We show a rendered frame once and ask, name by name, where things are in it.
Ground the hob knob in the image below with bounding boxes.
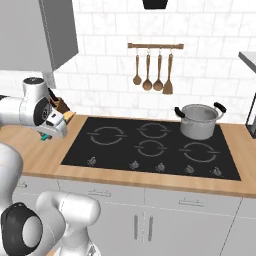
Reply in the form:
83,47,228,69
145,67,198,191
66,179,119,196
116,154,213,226
129,159,141,170
155,162,167,173
211,166,224,178
86,156,98,167
184,164,196,175

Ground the wooden knife block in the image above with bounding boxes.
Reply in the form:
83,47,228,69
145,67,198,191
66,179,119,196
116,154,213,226
48,87,72,115

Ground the orange sweet potato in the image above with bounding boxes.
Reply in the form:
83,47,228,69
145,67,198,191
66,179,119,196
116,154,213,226
62,110,77,124

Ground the grey wall shelf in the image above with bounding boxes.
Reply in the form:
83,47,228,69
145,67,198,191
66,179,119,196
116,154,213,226
237,51,256,73

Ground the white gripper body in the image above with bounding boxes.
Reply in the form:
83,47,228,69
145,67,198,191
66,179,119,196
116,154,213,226
35,112,70,141

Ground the wooden ladle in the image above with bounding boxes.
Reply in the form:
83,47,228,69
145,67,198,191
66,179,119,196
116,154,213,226
142,49,154,92

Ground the grey cupboard door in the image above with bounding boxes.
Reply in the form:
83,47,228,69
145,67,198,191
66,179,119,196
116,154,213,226
143,201,240,256
87,198,146,256

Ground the grey wall cupboard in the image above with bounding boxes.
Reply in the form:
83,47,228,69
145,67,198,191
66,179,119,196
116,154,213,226
0,0,80,73

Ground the grey door handle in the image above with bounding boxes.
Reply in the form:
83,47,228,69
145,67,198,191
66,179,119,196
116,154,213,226
147,215,154,243
133,214,139,241

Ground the wooden round spoon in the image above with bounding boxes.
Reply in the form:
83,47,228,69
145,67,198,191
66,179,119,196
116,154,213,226
152,49,164,92

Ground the black hob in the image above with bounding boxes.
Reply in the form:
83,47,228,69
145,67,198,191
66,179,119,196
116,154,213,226
60,116,242,182

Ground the grey drawer front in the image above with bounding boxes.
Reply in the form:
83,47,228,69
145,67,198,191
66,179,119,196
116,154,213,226
11,175,60,208
57,179,146,208
143,187,243,218

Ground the black extractor hood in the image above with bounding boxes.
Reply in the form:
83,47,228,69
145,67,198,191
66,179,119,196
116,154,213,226
142,0,169,10

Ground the black wire stand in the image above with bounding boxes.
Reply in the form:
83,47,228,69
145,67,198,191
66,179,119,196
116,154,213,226
244,95,256,140

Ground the wooden wall rail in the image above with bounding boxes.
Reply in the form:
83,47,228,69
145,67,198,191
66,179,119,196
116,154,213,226
127,42,185,51

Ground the wooden spatula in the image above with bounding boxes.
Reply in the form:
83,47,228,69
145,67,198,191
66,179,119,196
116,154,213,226
162,49,174,96

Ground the grey pot with black handles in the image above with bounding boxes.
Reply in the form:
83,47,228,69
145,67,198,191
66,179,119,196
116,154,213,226
174,101,228,141

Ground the small wooden spoon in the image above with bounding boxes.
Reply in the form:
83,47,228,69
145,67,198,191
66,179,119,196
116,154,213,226
132,49,143,86

